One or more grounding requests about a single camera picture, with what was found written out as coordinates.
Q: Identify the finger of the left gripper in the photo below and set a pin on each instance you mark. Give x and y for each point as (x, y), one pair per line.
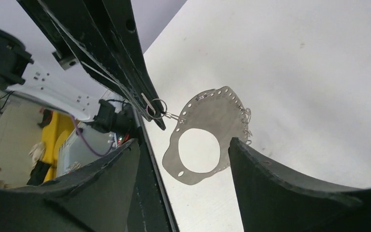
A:
(102, 36)

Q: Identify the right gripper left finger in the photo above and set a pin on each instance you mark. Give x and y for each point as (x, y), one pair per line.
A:
(94, 198)

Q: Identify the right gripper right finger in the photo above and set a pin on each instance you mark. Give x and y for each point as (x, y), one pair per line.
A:
(275, 198)

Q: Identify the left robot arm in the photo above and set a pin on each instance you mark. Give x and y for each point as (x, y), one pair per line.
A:
(23, 74)

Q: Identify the left controller board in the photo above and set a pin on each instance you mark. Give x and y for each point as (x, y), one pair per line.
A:
(116, 140)

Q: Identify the yellow box with black bag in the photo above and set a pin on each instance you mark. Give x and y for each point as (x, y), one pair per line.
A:
(56, 128)

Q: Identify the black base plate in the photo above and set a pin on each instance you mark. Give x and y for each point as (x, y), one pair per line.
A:
(150, 209)

